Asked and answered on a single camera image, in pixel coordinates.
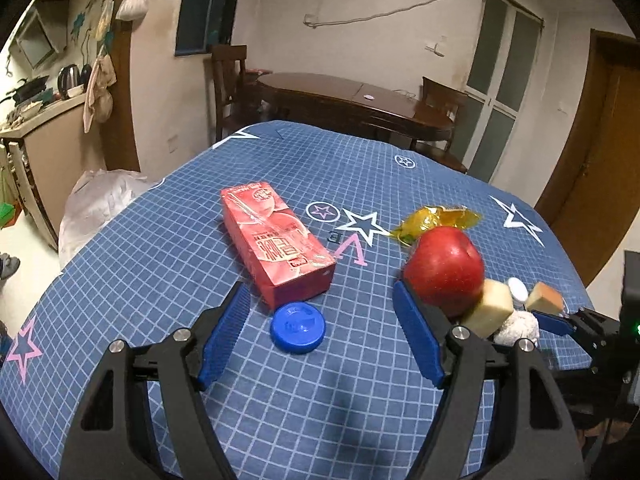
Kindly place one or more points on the hanging cloth on wall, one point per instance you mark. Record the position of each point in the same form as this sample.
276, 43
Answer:
99, 101

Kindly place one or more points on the pale yellow sponge block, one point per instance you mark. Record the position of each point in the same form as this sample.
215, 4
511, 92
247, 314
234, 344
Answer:
490, 312

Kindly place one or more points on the blue bottle cap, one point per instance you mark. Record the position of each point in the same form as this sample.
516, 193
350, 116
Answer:
297, 327

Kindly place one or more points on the white bottle cap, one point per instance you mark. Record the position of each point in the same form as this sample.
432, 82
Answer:
518, 290

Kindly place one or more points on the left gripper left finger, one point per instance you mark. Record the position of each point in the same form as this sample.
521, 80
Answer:
228, 321

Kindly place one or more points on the orange-topped sponge block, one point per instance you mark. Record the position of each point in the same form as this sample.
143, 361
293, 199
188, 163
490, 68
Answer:
546, 299

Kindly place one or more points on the brown wooden door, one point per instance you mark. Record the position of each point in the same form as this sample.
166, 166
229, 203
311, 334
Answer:
592, 196

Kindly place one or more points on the electric kettle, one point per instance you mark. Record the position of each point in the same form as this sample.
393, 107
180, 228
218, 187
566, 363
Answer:
68, 78

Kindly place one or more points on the white cloth ball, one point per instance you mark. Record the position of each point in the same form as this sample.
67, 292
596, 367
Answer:
519, 325

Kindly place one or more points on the right wooden chair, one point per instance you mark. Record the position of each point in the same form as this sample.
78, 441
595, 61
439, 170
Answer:
447, 103

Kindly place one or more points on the left wooden chair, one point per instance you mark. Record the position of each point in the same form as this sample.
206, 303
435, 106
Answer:
237, 98

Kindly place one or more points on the yellow plastic wrapper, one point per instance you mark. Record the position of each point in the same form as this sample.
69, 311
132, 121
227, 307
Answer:
430, 217

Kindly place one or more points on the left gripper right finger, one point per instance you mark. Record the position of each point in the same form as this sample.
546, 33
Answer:
423, 344

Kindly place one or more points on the glass panel door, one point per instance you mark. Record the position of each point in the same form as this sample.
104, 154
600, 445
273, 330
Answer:
503, 61

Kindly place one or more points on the red apple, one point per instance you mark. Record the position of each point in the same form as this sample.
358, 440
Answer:
446, 271

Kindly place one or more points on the kitchen counter cabinet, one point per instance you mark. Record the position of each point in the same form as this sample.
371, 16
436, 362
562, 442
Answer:
45, 157

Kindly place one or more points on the blue checkered tablecloth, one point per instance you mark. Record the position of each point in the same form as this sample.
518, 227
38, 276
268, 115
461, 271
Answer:
357, 407

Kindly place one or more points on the red drink carton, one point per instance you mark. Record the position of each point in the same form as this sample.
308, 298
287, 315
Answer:
285, 260

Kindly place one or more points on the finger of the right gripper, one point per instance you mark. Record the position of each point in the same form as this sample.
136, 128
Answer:
555, 324

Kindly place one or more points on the dark wooden dining table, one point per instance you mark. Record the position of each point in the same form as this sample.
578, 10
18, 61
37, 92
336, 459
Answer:
347, 106

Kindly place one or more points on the wooden chair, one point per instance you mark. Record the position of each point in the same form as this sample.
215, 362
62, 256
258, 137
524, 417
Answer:
447, 103
237, 98

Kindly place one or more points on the white trash bag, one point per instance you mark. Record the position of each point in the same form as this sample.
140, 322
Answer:
96, 199

